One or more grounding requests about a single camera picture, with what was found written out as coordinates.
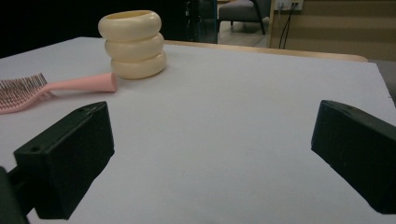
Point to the dark cabinet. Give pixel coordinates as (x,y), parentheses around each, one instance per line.
(202,21)

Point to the wooden table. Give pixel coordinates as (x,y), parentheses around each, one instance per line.
(280,51)

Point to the white table mat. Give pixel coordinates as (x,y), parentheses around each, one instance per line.
(211,118)

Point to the cream ringed cup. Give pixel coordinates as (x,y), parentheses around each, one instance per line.
(134,46)

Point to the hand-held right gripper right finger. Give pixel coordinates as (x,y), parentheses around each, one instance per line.
(358,155)

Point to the pink hairbrush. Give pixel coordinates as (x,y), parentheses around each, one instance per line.
(84,84)

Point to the grey chair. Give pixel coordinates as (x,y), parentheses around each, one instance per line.
(239,11)

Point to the white wall socket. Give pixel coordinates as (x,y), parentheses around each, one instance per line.
(288,4)

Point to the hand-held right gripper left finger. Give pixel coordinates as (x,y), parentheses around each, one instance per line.
(68,161)

